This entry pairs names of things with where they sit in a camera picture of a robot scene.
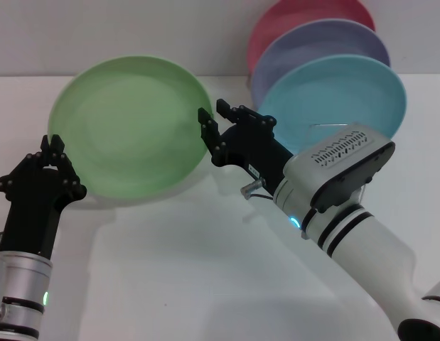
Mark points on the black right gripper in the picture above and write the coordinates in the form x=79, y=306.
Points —
x=255, y=152

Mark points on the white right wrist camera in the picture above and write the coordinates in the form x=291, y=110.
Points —
x=344, y=156

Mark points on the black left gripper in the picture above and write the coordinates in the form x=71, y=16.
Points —
x=31, y=209

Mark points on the light blue plate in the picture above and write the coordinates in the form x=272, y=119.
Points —
x=330, y=99

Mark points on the red plate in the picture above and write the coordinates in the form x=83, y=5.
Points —
x=276, y=28

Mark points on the purple plate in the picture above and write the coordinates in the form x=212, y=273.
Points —
x=312, y=42

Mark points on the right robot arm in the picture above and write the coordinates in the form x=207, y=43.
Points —
x=365, y=255

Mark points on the green plate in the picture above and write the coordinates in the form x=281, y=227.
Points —
x=131, y=131

